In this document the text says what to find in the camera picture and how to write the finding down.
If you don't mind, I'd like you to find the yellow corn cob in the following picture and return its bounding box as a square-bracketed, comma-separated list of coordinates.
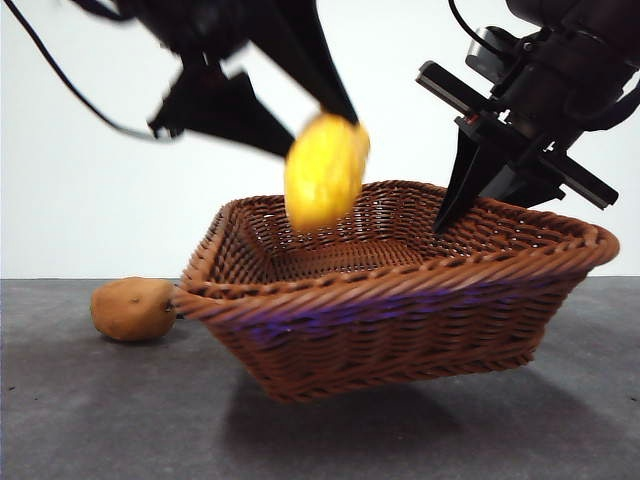
[283, 112, 372, 232]

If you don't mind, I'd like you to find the brown woven wicker basket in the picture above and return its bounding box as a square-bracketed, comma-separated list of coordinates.
[172, 179, 621, 405]

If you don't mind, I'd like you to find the brown potato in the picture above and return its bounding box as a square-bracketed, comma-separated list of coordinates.
[90, 277, 179, 343]

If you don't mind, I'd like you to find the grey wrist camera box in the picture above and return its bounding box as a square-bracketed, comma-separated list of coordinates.
[464, 25, 534, 84]

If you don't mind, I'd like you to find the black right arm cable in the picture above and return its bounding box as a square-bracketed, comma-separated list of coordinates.
[447, 0, 501, 56]

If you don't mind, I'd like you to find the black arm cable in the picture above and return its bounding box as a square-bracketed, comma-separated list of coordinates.
[447, 0, 501, 56]
[9, 0, 176, 142]

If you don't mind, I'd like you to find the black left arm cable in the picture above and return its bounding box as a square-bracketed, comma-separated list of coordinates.
[9, 0, 176, 142]

